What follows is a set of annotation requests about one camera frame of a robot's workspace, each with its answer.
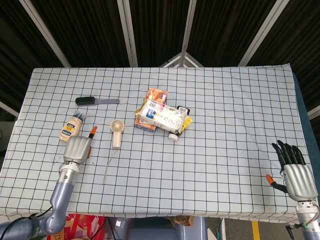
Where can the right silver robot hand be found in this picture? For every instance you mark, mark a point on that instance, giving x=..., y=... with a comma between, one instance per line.
x=297, y=178

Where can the grid pattern tablecloth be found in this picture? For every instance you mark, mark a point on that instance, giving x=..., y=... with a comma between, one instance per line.
x=160, y=140

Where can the white cap dark bottle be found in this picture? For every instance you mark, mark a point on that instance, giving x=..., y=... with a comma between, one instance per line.
x=173, y=136

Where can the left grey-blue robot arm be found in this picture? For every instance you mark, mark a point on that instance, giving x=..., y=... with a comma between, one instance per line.
x=58, y=200

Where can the orange snack box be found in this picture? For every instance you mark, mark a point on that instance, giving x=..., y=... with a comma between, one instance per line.
x=152, y=110

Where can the mayonnaise squeeze bottle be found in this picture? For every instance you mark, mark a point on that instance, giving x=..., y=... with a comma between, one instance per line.
x=71, y=128

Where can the brown paper bag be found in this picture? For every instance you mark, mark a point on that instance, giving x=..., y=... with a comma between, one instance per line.
x=181, y=220

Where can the yellow snack packet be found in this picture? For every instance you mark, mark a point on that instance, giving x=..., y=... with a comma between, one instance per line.
x=187, y=123

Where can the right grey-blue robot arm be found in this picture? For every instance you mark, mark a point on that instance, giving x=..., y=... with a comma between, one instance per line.
x=308, y=217

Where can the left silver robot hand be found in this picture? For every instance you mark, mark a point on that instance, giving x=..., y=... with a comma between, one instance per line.
x=76, y=149

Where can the black grey cleaning brush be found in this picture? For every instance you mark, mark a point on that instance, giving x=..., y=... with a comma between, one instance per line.
x=96, y=101

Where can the beige handheld fan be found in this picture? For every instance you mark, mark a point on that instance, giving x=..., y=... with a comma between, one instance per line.
x=117, y=133

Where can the white toothpaste box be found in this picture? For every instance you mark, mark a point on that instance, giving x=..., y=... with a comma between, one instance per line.
x=162, y=117

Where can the red patterned bag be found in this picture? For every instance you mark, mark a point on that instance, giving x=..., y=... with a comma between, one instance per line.
x=82, y=226

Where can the white metal frame stand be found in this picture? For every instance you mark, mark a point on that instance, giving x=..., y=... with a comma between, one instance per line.
x=182, y=60

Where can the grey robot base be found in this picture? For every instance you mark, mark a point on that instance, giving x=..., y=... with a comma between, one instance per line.
x=160, y=228

